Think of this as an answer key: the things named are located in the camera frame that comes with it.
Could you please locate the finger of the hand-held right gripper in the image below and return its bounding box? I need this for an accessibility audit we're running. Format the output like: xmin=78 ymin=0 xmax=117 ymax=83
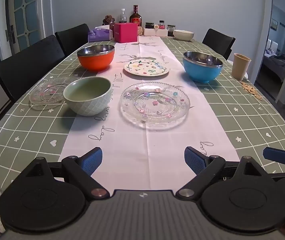
xmin=263 ymin=147 xmax=285 ymax=178

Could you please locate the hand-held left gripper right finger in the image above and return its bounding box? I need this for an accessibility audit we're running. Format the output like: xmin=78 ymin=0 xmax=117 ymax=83
xmin=176 ymin=146 xmax=273 ymax=200

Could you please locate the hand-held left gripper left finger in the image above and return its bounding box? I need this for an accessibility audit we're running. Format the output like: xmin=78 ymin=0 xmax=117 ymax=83
xmin=12 ymin=147 xmax=109 ymax=200

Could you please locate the green ceramic bowl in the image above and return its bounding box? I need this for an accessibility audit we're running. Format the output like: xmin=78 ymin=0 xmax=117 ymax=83
xmin=63 ymin=77 xmax=112 ymax=117

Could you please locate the white painted fruit plate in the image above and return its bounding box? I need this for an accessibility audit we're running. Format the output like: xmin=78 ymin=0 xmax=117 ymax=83
xmin=124 ymin=58 xmax=170 ymax=77

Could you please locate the white deer print table runner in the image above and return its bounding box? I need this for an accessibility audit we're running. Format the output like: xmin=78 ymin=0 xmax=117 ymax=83
xmin=60 ymin=35 xmax=240 ymax=190

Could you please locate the large clear glass plate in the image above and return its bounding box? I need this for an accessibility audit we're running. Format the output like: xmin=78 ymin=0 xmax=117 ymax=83
xmin=120 ymin=82 xmax=191 ymax=130

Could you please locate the pile of tan seeds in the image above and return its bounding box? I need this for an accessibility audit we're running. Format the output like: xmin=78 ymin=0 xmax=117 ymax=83
xmin=240 ymin=80 xmax=263 ymax=101

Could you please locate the small clear glass plate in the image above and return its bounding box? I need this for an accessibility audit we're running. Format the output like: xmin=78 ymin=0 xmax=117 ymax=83
xmin=29 ymin=80 xmax=71 ymax=105

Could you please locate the blue steel-lined bowl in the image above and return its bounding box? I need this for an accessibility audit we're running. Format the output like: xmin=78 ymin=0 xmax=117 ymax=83
xmin=182 ymin=51 xmax=223 ymax=83

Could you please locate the bed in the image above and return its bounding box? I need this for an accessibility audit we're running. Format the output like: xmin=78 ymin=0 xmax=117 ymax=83
xmin=261 ymin=40 xmax=285 ymax=83

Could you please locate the tan paper cup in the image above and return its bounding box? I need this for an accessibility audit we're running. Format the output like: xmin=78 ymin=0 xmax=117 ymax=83
xmin=232 ymin=53 xmax=252 ymax=80

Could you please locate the orange steel-lined bowl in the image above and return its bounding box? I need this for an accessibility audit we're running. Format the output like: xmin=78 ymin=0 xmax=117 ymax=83
xmin=77 ymin=44 xmax=115 ymax=71

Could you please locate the black chair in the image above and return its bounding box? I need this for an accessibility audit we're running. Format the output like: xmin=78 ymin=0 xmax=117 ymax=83
xmin=0 ymin=35 xmax=65 ymax=103
xmin=55 ymin=24 xmax=90 ymax=57
xmin=202 ymin=28 xmax=236 ymax=60

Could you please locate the white ceramic bowl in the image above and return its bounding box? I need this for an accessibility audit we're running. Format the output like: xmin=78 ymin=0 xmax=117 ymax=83
xmin=173 ymin=30 xmax=195 ymax=41

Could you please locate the purple tissue pack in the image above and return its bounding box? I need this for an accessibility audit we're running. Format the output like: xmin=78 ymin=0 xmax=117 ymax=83
xmin=88 ymin=28 xmax=113 ymax=42

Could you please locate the pink box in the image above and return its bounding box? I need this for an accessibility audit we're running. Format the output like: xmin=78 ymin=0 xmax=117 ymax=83
xmin=114 ymin=23 xmax=138 ymax=43

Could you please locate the white rectangular box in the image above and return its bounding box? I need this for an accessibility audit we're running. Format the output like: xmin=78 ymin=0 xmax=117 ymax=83
xmin=143 ymin=27 xmax=168 ymax=37

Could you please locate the brown ornament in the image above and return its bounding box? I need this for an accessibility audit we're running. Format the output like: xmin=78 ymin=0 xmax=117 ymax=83
xmin=102 ymin=15 xmax=115 ymax=26

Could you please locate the dark liquor bottle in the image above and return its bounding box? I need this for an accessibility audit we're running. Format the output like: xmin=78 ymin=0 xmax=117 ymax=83
xmin=129 ymin=5 xmax=142 ymax=27

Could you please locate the white door with glass panes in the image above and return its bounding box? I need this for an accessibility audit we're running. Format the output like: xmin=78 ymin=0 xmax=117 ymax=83
xmin=6 ymin=0 xmax=45 ymax=55

